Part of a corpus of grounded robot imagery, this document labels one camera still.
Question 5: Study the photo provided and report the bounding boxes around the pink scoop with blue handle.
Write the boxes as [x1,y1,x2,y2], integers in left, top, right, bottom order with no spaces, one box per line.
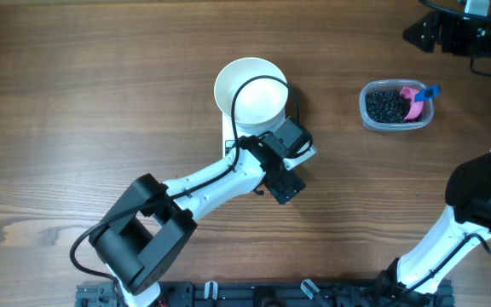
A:
[400,84,441,121]

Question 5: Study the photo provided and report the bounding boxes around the black beans in container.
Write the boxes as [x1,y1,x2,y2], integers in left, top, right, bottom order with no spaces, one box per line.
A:
[365,90,419,124]

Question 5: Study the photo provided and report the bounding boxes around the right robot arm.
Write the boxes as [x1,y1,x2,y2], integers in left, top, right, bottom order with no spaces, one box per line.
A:
[373,3,491,306]

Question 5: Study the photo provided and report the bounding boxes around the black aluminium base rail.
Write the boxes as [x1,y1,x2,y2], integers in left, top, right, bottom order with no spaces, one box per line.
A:
[74,279,455,307]

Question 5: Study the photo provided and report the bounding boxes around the white digital kitchen scale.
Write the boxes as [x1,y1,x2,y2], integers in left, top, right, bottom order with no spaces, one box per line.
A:
[222,112,286,157]

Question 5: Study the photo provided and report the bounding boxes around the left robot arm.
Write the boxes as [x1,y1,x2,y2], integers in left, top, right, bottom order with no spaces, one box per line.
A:
[85,133,316,306]

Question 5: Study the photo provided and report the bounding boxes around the white round bowl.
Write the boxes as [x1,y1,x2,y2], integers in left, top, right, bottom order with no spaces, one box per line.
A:
[214,57,288,134]

